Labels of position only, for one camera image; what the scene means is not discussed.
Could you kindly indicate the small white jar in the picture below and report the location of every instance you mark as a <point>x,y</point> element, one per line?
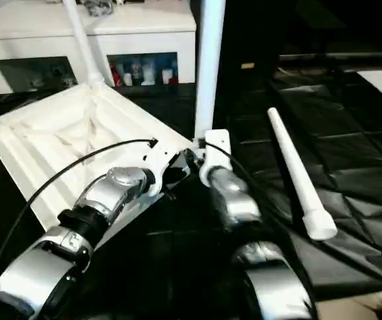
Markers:
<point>127,78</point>

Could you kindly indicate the white plastic table leg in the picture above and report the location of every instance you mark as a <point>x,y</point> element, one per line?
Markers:
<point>82,40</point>
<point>209,66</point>
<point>297,173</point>

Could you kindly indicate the black plastic mat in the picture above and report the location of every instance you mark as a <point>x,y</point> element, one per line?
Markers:
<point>350,133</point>

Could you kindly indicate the white plastic table top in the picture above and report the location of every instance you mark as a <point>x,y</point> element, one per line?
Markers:
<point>64,133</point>

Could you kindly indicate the small dark grey bundle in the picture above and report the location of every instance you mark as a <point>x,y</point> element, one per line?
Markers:
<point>98,6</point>

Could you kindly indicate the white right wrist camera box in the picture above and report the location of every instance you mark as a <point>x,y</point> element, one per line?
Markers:
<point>214,153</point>

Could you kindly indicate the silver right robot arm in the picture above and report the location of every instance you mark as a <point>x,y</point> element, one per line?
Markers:
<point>244,220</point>

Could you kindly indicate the white capped bottle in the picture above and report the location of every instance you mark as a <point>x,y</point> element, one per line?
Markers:
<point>166,75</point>

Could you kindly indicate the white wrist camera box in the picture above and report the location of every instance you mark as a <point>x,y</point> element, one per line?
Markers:
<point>214,153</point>
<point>164,163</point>

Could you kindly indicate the white cabinet with glass doors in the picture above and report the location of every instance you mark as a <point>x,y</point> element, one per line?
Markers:
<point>144,33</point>

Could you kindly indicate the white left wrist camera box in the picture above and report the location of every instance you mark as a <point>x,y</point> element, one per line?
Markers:
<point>164,163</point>

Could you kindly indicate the small yellow tag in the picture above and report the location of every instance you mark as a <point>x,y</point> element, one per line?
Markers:
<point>247,65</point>

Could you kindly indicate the tall clear bottle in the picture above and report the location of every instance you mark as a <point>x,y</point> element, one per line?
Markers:
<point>137,70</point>

